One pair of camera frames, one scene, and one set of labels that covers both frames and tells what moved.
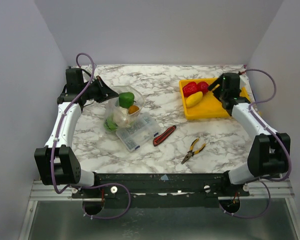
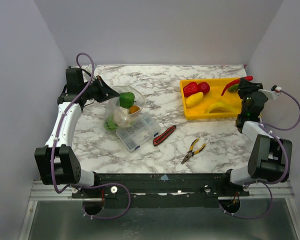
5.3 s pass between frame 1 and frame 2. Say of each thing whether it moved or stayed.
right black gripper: moved
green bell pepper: stayed
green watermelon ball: stayed
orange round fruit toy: stayed
